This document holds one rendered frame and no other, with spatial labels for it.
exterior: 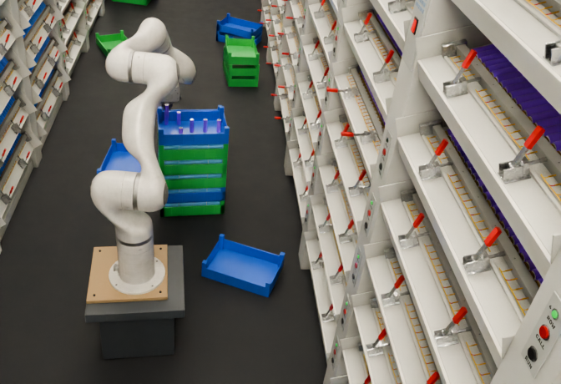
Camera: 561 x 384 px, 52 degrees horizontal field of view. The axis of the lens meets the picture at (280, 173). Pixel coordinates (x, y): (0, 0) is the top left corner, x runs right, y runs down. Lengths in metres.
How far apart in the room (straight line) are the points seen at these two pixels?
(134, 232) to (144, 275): 0.19
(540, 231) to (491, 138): 0.22
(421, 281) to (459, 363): 0.21
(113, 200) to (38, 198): 1.18
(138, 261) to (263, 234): 0.89
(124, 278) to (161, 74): 0.70
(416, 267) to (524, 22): 0.58
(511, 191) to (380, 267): 0.70
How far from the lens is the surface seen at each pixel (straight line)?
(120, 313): 2.02
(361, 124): 1.75
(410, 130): 1.36
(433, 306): 1.23
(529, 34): 0.93
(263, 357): 2.25
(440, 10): 1.25
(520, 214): 0.88
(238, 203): 2.88
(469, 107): 1.10
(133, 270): 2.01
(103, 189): 1.83
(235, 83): 3.92
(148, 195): 1.80
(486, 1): 1.05
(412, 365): 1.37
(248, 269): 2.54
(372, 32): 1.82
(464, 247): 1.08
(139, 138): 1.83
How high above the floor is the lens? 1.79
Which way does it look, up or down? 35 degrees down
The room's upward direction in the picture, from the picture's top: 7 degrees clockwise
